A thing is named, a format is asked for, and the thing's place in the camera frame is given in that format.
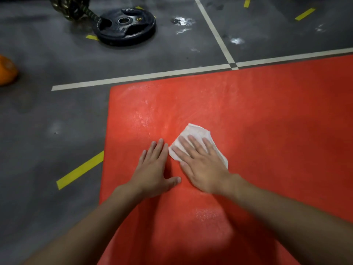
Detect person's left hand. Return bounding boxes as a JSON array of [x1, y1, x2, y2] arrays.
[[129, 138, 182, 199]]

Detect person's right hand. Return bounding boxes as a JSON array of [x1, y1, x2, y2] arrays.
[[171, 134, 245, 196]]

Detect white wet wipe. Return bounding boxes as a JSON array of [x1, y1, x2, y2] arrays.
[[168, 123, 229, 169]]

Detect red mat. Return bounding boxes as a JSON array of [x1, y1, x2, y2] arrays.
[[97, 54, 353, 265]]

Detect person's left forearm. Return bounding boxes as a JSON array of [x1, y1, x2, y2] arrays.
[[23, 184, 145, 265]]

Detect person's right forearm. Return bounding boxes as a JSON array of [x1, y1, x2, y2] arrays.
[[229, 176, 353, 265]]

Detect long yellow tape strip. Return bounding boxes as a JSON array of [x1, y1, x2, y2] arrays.
[[56, 150, 105, 191]]

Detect black weight plate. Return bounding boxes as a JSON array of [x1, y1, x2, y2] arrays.
[[92, 7, 157, 47]]

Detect orange kettlebell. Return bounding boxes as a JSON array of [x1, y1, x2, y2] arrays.
[[0, 54, 19, 86]]

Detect gold black dumbbell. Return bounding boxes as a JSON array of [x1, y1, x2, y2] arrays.
[[49, 0, 100, 22]]

